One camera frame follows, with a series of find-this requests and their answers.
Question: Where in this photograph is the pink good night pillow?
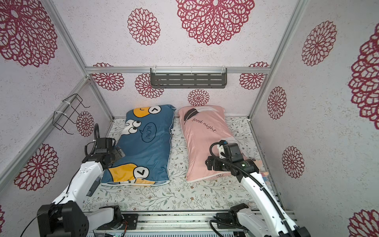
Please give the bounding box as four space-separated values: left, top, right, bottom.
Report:
178 106 237 183

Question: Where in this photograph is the blue cartoon pillow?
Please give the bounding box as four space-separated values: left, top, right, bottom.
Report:
101 105 176 186

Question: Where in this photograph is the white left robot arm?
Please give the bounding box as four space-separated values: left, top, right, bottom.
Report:
37 138 125 237

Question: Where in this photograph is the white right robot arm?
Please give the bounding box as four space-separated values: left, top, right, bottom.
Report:
205 140 310 237

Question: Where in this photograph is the plush doll toy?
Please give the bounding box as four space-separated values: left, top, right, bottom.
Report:
253 160 269 177

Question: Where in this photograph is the black wire wall rack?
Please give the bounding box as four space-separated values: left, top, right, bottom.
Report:
52 93 90 135

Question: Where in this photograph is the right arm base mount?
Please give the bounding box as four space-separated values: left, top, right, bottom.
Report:
213 212 237 229

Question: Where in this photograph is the aluminium front rail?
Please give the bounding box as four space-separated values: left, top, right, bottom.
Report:
53 211 301 237

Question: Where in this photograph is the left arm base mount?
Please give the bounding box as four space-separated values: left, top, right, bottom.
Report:
96 213 139 231

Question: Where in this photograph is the grey wall shelf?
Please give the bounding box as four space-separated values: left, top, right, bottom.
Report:
150 68 228 89

